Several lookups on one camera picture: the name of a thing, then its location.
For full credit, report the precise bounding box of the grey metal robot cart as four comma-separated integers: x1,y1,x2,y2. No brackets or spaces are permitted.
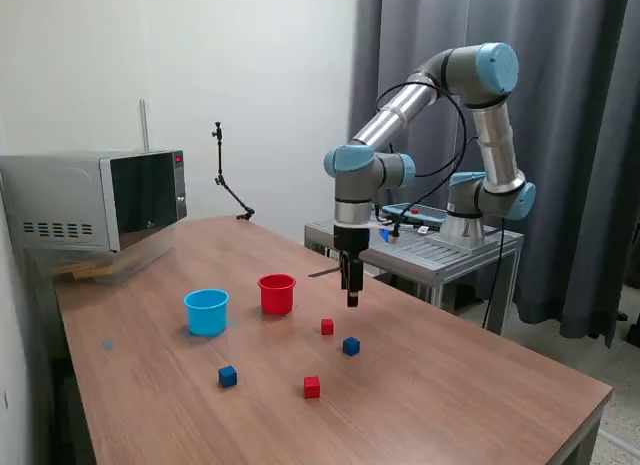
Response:
303,212,525,339

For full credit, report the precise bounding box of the blue teach pendant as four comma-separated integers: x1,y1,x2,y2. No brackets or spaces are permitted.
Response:
382,202,447,229

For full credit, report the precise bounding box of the red plastic cup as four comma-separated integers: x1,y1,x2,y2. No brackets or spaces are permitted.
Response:
257,273,297,316

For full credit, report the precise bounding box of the wooden boards stack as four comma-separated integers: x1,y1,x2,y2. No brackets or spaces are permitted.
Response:
49,262,121,282

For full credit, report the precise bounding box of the blue plastic bin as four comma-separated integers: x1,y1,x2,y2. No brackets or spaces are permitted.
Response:
183,287,231,338

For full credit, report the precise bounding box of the grey curtain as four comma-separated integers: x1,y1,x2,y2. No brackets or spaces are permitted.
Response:
346,0,640,349

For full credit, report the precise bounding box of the black chair base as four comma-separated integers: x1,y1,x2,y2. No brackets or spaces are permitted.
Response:
617,307,640,344

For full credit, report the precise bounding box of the black cable with metal plug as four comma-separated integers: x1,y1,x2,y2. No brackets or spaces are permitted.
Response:
372,209,424,232

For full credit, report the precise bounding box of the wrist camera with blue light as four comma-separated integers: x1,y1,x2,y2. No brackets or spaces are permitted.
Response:
372,223,401,244

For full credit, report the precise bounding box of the black cable hanging off cart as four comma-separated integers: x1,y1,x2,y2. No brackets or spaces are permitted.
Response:
479,219,506,329

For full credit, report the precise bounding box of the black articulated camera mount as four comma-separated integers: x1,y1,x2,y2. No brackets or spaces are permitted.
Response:
209,120,257,222

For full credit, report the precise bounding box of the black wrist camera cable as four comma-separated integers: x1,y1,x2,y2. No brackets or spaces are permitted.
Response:
374,82,481,241

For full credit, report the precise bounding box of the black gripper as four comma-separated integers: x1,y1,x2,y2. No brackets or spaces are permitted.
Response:
333,223,371,309

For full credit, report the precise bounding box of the silver microwave oven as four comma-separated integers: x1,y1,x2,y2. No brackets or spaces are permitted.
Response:
0,149,189,256

